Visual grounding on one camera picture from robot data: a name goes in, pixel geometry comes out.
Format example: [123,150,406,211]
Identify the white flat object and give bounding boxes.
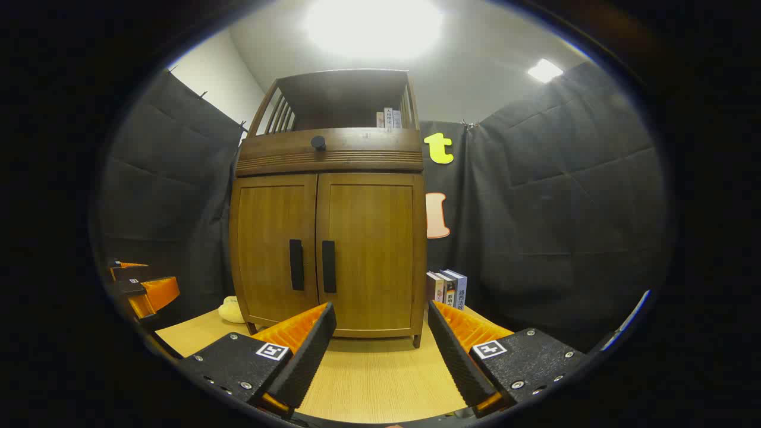
[600,289,652,351]

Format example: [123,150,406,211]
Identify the black book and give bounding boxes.
[439,270,457,309]

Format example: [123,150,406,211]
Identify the large ceiling light panel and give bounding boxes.
[303,0,444,60]

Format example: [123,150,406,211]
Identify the wooden cabinet drawer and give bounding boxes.
[235,128,424,177]

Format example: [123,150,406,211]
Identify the black backdrop cloth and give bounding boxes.
[95,59,672,351]

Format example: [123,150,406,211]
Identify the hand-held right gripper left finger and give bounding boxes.
[178,302,337,417]

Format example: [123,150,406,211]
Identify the cream plush toy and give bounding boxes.
[218,295,246,325]

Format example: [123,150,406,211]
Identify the blue and white book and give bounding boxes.
[446,269,468,311]

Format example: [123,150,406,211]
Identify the wooden shoe cabinet door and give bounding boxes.
[315,172,427,339]
[230,174,319,328]

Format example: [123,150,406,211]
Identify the small ceiling light panel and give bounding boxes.
[527,58,564,84]

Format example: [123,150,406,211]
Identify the wooden double-door shoe cabinet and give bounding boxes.
[229,68,429,350]

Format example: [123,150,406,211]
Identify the black door handle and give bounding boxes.
[290,239,305,291]
[322,240,337,294]

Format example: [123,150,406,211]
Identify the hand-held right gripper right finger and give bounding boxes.
[428,300,589,418]

